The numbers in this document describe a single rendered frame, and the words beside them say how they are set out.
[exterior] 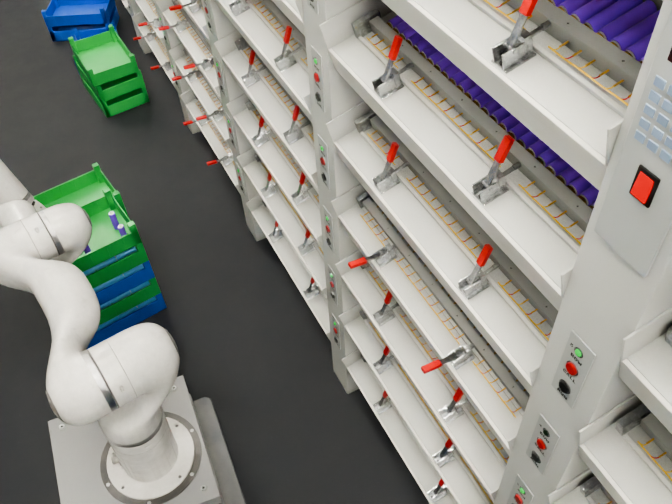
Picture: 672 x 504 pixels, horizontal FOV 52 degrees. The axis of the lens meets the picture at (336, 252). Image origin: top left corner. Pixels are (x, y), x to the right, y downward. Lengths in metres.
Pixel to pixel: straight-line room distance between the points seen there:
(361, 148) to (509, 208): 0.46
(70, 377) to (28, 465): 0.94
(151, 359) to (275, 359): 0.93
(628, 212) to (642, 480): 0.39
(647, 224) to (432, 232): 0.53
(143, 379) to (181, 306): 1.07
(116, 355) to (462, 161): 0.68
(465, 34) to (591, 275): 0.31
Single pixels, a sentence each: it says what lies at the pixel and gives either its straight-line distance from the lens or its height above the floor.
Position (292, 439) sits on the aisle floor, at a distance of 2.00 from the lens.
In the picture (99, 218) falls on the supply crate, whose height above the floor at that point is 0.32.
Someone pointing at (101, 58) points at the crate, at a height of 0.16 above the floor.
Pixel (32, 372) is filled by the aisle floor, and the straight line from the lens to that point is 2.34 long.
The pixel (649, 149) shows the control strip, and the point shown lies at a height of 1.41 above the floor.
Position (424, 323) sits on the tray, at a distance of 1.27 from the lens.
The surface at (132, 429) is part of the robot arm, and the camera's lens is 1.39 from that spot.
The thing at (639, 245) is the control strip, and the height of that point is 1.31.
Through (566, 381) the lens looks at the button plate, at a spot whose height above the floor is 1.04.
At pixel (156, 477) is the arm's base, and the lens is 1.58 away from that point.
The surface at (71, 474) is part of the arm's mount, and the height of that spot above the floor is 0.38.
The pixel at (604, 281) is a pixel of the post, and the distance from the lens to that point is 0.76.
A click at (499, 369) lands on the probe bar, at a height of 0.79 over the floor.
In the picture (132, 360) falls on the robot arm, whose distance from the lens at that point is 1.26.
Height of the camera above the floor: 1.79
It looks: 48 degrees down
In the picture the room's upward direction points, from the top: 4 degrees counter-clockwise
